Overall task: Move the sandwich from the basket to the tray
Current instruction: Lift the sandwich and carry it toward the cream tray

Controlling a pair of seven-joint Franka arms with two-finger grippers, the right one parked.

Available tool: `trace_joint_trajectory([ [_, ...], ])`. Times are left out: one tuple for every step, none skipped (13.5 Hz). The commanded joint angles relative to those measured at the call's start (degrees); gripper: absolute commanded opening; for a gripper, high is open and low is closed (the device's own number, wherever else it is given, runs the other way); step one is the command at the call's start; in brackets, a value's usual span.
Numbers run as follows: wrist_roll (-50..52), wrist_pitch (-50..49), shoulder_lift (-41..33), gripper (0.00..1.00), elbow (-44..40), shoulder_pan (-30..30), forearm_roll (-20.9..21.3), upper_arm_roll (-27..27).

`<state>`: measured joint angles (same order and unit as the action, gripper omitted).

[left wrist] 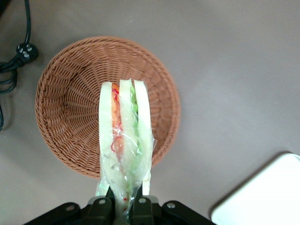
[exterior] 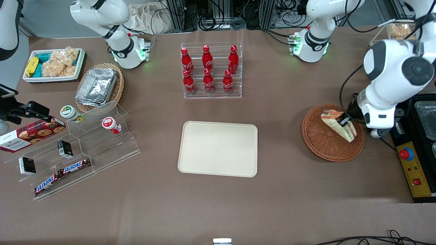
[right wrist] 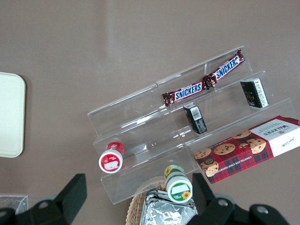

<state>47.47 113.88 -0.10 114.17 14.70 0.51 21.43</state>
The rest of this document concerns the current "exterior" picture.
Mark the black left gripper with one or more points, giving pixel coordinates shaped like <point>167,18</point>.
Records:
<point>353,112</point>

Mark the teal snack packet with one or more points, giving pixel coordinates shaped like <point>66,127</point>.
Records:
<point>42,56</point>
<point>38,71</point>

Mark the red lid cup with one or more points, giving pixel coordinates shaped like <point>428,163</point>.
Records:
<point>109,123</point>

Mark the white power strip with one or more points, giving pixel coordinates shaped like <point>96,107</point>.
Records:
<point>289,17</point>

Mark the small black box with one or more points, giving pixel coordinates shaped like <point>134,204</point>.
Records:
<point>64,149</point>
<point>27,165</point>

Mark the aluminium frame post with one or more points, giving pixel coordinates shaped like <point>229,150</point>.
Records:
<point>267,13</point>
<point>177,13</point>

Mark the clear bag of rice crackers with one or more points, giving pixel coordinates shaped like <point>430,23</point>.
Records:
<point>54,69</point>
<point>66,54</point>

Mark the clear acrylic step display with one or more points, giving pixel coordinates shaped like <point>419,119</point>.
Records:
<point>102,149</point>

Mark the yellow snack packet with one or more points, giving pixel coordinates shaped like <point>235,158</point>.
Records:
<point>31,66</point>

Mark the red tartan cookie box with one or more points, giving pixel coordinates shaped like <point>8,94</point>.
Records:
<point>30,134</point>

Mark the white rectangular snack bin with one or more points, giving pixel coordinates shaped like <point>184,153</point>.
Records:
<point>51,79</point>

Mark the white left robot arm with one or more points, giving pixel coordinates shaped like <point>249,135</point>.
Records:
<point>391,68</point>

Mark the triangle sandwich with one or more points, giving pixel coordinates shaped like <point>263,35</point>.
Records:
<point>332,119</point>

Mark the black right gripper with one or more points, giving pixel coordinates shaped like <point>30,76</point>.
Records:
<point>17,112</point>

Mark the oval light wicker basket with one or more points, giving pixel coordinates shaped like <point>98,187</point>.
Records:
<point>117,92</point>

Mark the black sealer machine yellow panel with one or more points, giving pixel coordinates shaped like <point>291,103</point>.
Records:
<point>414,170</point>

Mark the white cloth bag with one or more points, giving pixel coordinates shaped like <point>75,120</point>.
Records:
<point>150,20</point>

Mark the green lid cup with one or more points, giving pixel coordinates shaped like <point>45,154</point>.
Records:
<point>68,111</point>

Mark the cream plastic serving tray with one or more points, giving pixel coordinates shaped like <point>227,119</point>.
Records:
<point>211,149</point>

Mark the clear acrylic bottle rack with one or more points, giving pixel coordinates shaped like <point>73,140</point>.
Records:
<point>218,58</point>

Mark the snickers chocolate bar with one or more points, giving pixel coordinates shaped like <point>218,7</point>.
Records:
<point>76,165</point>
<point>47,183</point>

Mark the steel tray in machine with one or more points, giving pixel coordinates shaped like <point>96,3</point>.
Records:
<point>427,119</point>

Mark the small silver device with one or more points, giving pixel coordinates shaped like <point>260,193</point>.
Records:
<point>222,242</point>

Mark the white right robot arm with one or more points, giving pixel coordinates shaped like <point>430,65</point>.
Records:
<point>119,47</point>

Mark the aluminium foil container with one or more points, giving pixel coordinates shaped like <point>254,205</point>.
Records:
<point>88,103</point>
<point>97,85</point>

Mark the red cola bottle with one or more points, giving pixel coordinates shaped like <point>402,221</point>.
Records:
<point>233,59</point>
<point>208,81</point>
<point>188,83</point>
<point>207,58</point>
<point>185,59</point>
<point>227,83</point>

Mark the round brown wicker basket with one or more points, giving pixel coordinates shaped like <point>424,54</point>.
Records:
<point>320,143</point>

